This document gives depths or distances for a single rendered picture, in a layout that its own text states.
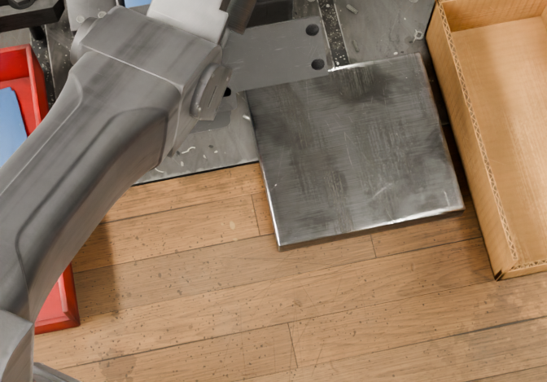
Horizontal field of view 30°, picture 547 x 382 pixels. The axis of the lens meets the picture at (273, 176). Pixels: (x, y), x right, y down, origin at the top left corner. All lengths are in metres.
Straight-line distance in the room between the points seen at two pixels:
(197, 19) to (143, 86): 0.10
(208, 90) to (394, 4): 0.44
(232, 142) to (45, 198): 0.46
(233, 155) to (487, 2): 0.27
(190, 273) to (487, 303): 0.26
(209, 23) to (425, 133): 0.34
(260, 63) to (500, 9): 0.33
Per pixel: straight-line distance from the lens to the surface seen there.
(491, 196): 0.89
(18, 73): 0.99
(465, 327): 0.92
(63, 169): 0.52
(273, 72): 0.74
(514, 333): 0.92
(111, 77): 0.57
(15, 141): 0.97
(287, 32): 0.74
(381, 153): 0.93
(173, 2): 0.66
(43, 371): 0.75
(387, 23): 1.01
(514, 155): 0.97
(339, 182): 0.92
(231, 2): 0.67
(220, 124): 0.79
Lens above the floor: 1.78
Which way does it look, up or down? 70 degrees down
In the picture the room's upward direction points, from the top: 1 degrees clockwise
